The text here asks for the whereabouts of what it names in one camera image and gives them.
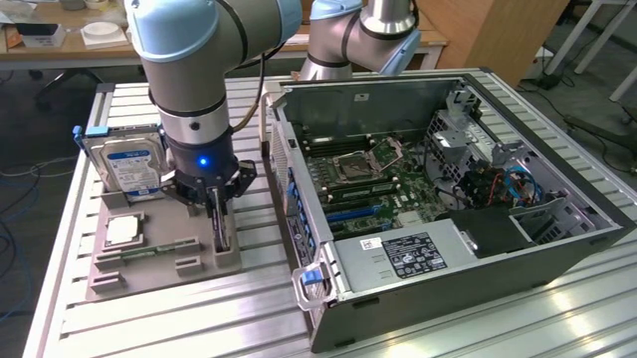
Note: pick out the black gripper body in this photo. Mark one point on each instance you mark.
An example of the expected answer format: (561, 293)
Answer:
(205, 160)

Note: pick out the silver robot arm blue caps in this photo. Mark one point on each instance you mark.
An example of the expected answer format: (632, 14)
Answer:
(189, 74)

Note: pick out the grey parts rack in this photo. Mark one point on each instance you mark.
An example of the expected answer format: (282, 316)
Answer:
(165, 223)

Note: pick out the silver CPU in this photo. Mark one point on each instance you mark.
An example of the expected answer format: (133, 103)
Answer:
(123, 229)

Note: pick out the green RAM stick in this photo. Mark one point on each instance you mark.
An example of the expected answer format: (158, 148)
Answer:
(150, 250)

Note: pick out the black RAM slot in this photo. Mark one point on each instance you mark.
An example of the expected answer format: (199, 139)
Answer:
(338, 138)
(341, 147)
(362, 187)
(365, 191)
(361, 183)
(340, 142)
(366, 196)
(341, 151)

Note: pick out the CPU socket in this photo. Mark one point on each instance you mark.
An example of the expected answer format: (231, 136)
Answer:
(356, 166)

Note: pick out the blue expansion slot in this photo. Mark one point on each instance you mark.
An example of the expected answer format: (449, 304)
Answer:
(349, 213)

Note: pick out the blue case latch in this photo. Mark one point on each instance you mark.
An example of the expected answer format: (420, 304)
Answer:
(310, 277)

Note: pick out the metal socket cover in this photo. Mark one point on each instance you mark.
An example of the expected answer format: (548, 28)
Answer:
(398, 156)

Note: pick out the grey power supply unit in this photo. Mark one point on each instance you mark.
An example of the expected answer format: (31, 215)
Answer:
(358, 268)

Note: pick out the green motherboard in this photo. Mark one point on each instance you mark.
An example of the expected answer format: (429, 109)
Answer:
(413, 186)

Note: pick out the silver chipset heatsink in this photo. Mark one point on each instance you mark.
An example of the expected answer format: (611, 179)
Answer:
(413, 220)

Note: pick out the white paper stack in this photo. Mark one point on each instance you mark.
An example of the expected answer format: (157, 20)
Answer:
(301, 39)

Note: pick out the white square block round top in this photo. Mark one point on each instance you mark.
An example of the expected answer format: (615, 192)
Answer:
(105, 37)

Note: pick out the wooden desk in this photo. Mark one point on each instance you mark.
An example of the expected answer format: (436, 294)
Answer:
(75, 54)

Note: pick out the perforated metal drive cage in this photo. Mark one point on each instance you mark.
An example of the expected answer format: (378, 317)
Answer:
(448, 149)

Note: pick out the white box with black lid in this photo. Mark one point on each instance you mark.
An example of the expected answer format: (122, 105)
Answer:
(45, 39)

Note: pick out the black power connector cluster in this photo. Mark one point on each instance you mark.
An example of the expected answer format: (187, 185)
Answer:
(473, 186)

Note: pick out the white tape roll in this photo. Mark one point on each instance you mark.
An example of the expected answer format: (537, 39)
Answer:
(97, 3)

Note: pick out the grey cup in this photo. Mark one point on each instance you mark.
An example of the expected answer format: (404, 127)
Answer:
(73, 5)

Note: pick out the black open PC case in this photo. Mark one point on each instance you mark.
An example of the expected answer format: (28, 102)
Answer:
(448, 298)

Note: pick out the wooden cabinet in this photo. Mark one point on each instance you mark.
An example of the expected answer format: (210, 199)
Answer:
(497, 37)

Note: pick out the black power adapter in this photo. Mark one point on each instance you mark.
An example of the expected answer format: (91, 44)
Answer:
(549, 82)

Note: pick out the hard disk with blue frame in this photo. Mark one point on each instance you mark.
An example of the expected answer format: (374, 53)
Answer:
(125, 168)

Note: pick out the beige retention bracket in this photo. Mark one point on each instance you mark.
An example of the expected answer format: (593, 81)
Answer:
(272, 91)

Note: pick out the white desk frame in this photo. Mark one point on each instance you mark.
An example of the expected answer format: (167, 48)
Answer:
(623, 87)

